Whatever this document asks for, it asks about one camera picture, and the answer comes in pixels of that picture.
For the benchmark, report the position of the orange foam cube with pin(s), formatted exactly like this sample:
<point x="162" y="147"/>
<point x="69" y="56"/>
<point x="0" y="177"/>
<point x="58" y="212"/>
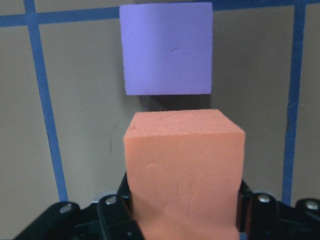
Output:
<point x="184" y="170"/>

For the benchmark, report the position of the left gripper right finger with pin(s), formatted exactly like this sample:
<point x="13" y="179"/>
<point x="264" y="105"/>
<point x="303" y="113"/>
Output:
<point x="262" y="217"/>

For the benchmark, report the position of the purple foam cube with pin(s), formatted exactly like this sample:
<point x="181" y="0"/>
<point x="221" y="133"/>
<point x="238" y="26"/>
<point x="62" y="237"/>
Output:
<point x="167" y="48"/>

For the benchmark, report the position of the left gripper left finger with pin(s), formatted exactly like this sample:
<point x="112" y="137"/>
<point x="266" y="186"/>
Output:
<point x="108" y="218"/>

